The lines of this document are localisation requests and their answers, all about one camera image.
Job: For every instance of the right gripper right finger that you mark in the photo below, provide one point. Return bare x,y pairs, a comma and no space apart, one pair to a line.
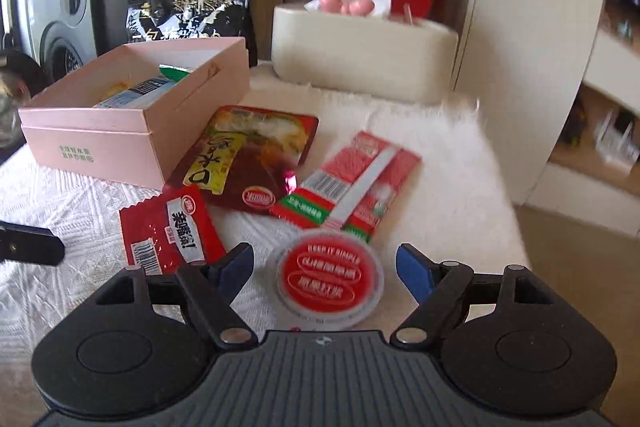
439,290

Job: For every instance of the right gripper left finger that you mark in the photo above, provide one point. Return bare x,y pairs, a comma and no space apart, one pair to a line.
209,291

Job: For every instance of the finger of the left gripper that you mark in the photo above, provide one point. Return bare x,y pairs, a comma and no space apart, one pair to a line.
25,244

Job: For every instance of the red ketchup style sachet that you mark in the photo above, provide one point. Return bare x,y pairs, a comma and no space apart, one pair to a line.
166,231

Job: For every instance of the red round jelly cup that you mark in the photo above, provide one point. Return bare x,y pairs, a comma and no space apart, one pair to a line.
324,280

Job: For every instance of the red green sausage packet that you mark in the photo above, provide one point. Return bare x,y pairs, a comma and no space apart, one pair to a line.
352,191

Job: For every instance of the dark red yellow snack pouch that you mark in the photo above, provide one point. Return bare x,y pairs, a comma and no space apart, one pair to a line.
246,157

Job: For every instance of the blue seaweed snack packet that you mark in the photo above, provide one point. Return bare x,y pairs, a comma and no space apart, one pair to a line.
141,96

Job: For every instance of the green edged nut bar packet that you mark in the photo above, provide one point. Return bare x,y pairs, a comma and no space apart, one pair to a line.
173,73

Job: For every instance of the yellow small bread packet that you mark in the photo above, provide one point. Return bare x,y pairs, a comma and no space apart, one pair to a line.
113,90

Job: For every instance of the pink cardboard box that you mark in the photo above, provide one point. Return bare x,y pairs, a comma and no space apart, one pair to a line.
130,145

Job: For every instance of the toy tractor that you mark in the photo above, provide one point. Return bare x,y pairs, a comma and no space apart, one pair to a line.
575,124

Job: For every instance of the cream tissue box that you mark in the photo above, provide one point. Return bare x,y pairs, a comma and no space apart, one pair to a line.
367,55

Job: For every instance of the black plum snack bag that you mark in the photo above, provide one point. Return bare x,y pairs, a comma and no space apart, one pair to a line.
151,20

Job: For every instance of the pink bow ornament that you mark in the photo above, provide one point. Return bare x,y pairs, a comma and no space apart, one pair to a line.
352,7

